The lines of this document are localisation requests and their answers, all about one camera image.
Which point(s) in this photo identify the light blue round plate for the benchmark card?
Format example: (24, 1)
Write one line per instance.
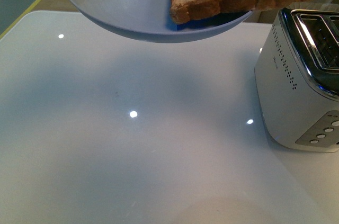
(149, 20)

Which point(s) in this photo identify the white chrome toaster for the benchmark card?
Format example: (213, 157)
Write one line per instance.
(296, 78)

